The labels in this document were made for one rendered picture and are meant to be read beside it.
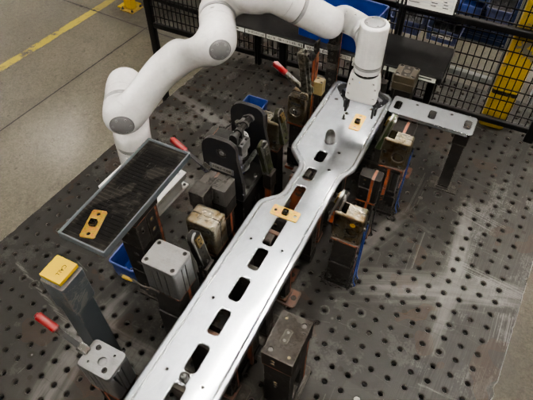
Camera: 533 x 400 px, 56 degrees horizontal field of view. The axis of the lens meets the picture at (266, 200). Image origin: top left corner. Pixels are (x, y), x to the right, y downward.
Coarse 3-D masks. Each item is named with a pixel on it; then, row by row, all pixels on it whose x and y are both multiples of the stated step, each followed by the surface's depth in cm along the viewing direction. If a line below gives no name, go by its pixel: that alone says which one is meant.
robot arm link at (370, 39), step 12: (360, 24) 141; (372, 24) 139; (384, 24) 140; (360, 36) 142; (372, 36) 139; (384, 36) 140; (360, 48) 144; (372, 48) 142; (384, 48) 144; (360, 60) 146; (372, 60) 145
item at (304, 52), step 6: (306, 48) 159; (300, 54) 157; (306, 54) 158; (312, 54) 156; (300, 60) 159; (306, 60) 161; (312, 60) 158; (300, 66) 160; (306, 66) 163; (300, 72) 162; (306, 72) 164; (300, 78) 164; (306, 78) 163; (306, 84) 164; (306, 90) 166
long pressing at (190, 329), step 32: (320, 128) 166; (352, 160) 156; (288, 192) 147; (320, 192) 147; (256, 224) 140; (288, 224) 140; (224, 256) 132; (288, 256) 133; (224, 288) 126; (256, 288) 126; (192, 320) 121; (256, 320) 121; (160, 352) 115; (192, 352) 115; (224, 352) 115; (160, 384) 110; (192, 384) 110; (224, 384) 111
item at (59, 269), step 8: (56, 256) 113; (48, 264) 112; (56, 264) 112; (64, 264) 112; (72, 264) 112; (40, 272) 111; (48, 272) 111; (56, 272) 111; (64, 272) 111; (72, 272) 112; (48, 280) 110; (56, 280) 109; (64, 280) 110
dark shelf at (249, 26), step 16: (240, 16) 208; (256, 16) 208; (272, 16) 208; (256, 32) 201; (272, 32) 200; (288, 32) 200; (320, 48) 193; (400, 48) 192; (416, 48) 192; (432, 48) 192; (448, 48) 192; (416, 64) 185; (432, 64) 185; (448, 64) 185; (432, 80) 181
